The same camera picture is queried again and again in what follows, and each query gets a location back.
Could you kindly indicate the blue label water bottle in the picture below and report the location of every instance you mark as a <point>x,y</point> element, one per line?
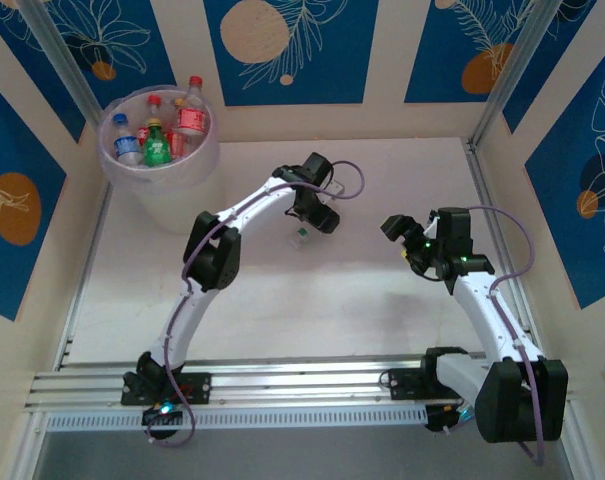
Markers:
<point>126,145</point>

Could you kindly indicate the cola bottle with red cap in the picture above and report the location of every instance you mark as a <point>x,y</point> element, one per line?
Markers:
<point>154,100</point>
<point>191,120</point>

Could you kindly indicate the aluminium frame post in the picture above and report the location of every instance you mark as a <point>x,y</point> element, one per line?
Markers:
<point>61,55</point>
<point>513,70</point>

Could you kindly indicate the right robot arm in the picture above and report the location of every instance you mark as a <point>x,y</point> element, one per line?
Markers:
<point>492,320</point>

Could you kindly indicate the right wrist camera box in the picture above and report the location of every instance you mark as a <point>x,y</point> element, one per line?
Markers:
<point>432,225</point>

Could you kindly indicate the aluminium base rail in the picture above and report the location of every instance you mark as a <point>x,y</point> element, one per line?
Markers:
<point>302,385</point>

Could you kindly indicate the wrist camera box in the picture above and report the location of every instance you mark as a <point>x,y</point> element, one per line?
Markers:
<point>336,189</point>
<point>432,225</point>

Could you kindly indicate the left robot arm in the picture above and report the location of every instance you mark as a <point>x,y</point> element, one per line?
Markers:
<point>184,320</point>

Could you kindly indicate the translucent purple bin liner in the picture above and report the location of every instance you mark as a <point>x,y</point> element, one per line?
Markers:
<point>127,172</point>

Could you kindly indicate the white plastic waste bin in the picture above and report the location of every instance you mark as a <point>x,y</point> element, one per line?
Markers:
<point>167,210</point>

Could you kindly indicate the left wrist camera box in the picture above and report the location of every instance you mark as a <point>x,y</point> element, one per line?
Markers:
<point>336,189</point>

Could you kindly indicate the green soda bottle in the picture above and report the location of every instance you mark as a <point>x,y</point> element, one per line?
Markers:
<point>157,147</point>

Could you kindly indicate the aluminium table edge rail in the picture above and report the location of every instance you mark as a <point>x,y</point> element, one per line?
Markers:
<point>485,190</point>
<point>84,280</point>

